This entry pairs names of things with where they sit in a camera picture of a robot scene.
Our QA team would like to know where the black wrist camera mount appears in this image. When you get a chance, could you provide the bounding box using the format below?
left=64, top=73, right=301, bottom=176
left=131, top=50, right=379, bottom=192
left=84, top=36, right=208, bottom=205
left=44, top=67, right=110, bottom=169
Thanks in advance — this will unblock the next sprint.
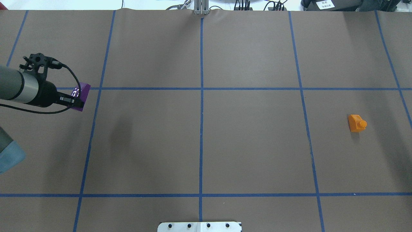
left=19, top=53, right=63, bottom=80

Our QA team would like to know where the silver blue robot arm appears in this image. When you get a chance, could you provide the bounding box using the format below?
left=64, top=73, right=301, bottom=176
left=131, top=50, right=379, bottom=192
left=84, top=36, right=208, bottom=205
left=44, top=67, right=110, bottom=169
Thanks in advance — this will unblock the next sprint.
left=0, top=63, right=87, bottom=174

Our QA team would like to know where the aluminium frame pole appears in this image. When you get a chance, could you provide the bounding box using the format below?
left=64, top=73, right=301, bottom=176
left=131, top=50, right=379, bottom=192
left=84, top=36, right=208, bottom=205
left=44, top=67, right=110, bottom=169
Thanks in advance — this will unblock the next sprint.
left=192, top=0, right=210, bottom=15

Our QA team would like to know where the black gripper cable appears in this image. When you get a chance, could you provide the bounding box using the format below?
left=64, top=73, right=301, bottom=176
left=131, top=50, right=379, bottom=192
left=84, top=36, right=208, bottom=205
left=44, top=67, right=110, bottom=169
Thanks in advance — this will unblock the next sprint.
left=0, top=63, right=81, bottom=115

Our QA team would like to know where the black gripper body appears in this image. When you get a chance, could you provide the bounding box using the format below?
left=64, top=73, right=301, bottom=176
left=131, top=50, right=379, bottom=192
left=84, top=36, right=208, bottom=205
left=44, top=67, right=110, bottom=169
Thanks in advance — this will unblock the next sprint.
left=38, top=81, right=59, bottom=108

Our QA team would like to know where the brown paper mat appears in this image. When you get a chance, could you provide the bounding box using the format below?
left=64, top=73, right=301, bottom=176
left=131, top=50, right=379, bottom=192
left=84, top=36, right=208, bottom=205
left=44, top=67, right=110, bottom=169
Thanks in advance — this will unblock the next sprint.
left=1, top=9, right=411, bottom=232

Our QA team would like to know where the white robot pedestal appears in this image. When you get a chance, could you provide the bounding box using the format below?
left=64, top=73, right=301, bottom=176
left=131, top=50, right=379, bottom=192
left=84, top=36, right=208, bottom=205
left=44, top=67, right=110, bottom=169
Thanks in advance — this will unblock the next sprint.
left=157, top=221, right=242, bottom=232

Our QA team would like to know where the black equipment stand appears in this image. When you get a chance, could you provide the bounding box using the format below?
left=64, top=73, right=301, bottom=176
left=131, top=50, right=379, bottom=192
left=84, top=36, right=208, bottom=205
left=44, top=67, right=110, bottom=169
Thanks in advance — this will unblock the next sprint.
left=300, top=0, right=410, bottom=12

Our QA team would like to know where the orange trapezoid block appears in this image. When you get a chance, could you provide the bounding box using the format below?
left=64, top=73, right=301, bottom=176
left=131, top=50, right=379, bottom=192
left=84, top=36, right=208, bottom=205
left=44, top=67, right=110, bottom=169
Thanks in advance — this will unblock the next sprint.
left=348, top=114, right=368, bottom=132

